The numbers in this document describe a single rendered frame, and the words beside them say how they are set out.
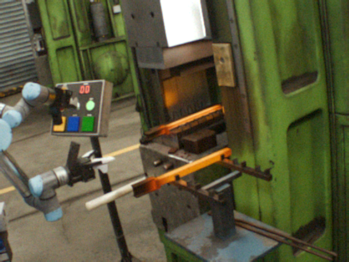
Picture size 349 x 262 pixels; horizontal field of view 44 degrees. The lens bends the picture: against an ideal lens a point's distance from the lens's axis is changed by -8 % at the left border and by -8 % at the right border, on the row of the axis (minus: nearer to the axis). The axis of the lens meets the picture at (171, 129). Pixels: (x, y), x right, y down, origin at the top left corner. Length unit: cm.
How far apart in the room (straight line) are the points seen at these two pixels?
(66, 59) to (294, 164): 524
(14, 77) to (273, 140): 844
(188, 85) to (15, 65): 775
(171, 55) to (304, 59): 58
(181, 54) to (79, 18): 485
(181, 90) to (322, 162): 78
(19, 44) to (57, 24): 313
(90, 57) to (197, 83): 454
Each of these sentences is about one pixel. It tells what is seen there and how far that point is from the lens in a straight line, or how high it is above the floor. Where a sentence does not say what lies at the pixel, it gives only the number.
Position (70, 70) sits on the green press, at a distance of 687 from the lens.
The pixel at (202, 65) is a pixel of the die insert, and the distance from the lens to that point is 206.
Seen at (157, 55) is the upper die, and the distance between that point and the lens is 190.
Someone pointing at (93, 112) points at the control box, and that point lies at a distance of 230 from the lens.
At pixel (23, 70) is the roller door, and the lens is 987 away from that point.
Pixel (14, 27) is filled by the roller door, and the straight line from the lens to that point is 982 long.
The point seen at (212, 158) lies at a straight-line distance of 170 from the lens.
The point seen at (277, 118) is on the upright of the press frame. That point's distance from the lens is 177.
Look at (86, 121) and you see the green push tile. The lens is 231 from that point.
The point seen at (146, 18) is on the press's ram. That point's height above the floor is 149.
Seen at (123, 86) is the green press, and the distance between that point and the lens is 697.
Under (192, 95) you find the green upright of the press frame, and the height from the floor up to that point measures 104.
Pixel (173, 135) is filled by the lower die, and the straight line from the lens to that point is 198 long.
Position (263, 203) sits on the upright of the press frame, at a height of 68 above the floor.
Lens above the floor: 162
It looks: 18 degrees down
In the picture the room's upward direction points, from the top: 10 degrees counter-clockwise
